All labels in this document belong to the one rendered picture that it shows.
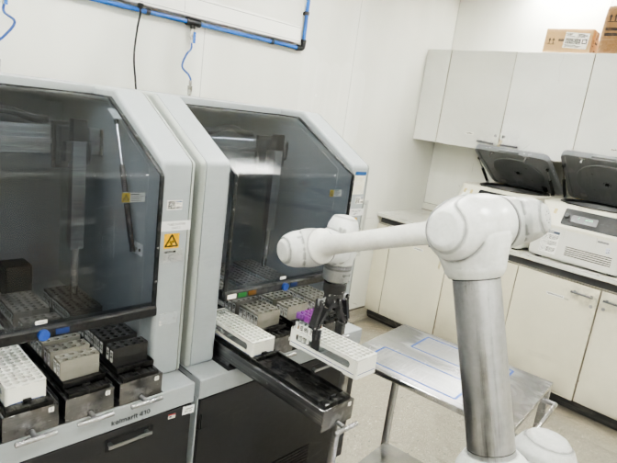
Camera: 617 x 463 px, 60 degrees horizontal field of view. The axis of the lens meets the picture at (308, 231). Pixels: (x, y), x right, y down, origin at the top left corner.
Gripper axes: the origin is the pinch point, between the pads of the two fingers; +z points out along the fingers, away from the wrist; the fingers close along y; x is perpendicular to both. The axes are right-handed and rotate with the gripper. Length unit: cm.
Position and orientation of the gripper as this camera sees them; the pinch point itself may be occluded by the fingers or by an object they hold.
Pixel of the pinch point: (327, 339)
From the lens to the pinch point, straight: 177.3
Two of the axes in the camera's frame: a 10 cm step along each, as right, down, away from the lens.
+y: 7.1, -0.7, 7.0
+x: -7.0, -2.5, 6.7
